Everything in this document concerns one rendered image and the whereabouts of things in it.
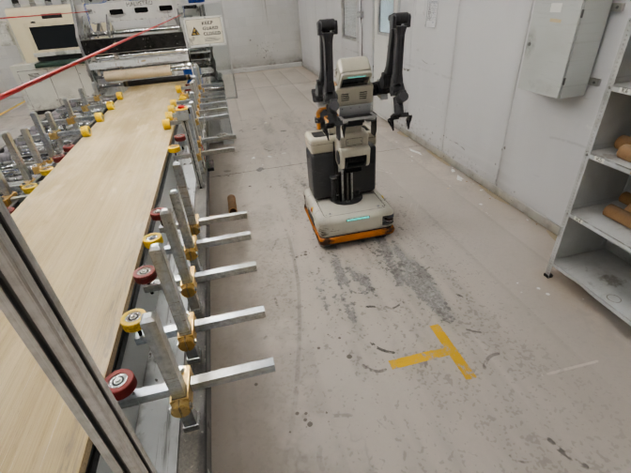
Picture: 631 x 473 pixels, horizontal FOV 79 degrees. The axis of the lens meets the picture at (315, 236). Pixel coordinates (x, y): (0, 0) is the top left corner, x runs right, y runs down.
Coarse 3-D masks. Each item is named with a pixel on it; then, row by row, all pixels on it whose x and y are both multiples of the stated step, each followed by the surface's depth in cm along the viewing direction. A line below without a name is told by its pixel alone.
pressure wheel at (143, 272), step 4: (140, 268) 144; (144, 268) 145; (148, 268) 145; (152, 268) 144; (136, 272) 143; (140, 272) 143; (144, 272) 142; (148, 272) 142; (152, 272) 142; (136, 276) 141; (140, 276) 140; (144, 276) 140; (148, 276) 141; (152, 276) 142; (156, 276) 144; (136, 280) 141; (140, 280) 140; (144, 280) 141; (148, 280) 142; (152, 280) 143; (152, 292) 148
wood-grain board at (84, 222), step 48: (144, 96) 429; (96, 144) 286; (144, 144) 278; (48, 192) 214; (96, 192) 209; (144, 192) 205; (48, 240) 168; (96, 240) 166; (96, 288) 137; (0, 336) 120; (96, 336) 117; (0, 384) 104; (48, 384) 103; (0, 432) 92; (48, 432) 91
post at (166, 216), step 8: (168, 208) 129; (160, 216) 128; (168, 216) 128; (168, 224) 130; (168, 232) 131; (176, 232) 132; (168, 240) 133; (176, 240) 134; (176, 248) 135; (176, 256) 137; (184, 256) 139; (176, 264) 138; (184, 264) 139; (184, 272) 141; (184, 280) 143; (192, 304) 149
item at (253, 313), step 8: (240, 312) 133; (248, 312) 133; (256, 312) 132; (264, 312) 133; (200, 320) 131; (208, 320) 130; (216, 320) 130; (224, 320) 130; (232, 320) 131; (240, 320) 132; (248, 320) 133; (168, 328) 128; (176, 328) 128; (200, 328) 130; (208, 328) 131; (136, 336) 126; (144, 336) 126; (168, 336) 128; (176, 336) 129; (136, 344) 127
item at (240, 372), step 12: (264, 360) 112; (216, 372) 110; (228, 372) 110; (240, 372) 110; (252, 372) 110; (264, 372) 112; (192, 384) 107; (204, 384) 108; (216, 384) 109; (132, 396) 105; (144, 396) 105; (156, 396) 106; (168, 396) 107
